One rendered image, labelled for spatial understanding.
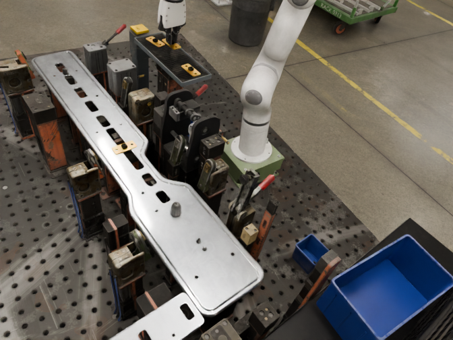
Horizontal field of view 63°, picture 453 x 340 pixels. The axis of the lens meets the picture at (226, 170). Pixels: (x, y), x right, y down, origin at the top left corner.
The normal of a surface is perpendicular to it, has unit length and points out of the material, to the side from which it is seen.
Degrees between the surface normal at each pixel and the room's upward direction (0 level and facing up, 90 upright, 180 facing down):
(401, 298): 0
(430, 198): 0
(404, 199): 0
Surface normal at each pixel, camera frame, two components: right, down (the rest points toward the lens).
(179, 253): 0.15, -0.68
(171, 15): 0.58, 0.65
